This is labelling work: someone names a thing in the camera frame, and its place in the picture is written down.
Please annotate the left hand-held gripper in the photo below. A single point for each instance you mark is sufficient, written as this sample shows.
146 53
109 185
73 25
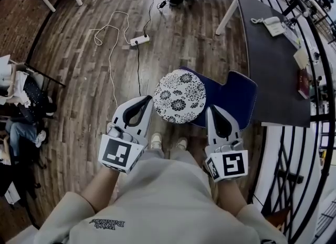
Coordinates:
115 152

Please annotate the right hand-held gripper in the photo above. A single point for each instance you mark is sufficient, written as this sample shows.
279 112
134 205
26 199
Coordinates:
232 163

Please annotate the blue upholstered chair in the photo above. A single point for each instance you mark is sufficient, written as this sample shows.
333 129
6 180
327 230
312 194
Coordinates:
231 93

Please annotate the round floral white cushion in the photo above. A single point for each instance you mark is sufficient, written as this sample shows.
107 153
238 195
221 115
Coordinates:
179 96

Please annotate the person's left forearm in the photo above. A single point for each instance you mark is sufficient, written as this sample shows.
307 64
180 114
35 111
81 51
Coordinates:
101 190

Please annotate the person's right forearm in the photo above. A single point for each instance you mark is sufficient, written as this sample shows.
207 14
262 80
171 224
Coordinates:
232 197

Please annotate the person's left shoe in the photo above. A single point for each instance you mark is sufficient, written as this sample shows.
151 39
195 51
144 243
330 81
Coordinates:
156 140

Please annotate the person's shoe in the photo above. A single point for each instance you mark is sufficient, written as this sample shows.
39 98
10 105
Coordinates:
182 143
156 140

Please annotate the person's right shoe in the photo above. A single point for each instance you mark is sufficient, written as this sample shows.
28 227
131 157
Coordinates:
182 143

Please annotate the dark grey desk white legs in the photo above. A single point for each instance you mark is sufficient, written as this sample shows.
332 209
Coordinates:
273 75

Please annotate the white power strip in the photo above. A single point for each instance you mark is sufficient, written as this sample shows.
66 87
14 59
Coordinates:
140 40

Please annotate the person's beige clothing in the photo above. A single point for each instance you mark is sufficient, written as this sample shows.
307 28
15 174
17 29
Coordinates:
165 201

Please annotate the red book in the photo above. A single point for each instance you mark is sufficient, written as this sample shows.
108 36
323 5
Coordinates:
304 84

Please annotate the brown wooden board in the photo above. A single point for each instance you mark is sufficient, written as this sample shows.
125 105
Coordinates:
279 218

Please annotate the beige book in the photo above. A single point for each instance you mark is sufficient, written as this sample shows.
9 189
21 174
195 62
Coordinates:
300 58

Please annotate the black metal railing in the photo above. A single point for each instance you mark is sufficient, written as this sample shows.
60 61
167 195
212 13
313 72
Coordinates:
324 85

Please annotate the white desk telephone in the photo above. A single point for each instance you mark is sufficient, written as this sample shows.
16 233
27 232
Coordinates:
274 25

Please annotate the black metal rod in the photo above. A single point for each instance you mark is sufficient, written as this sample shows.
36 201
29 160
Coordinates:
44 73

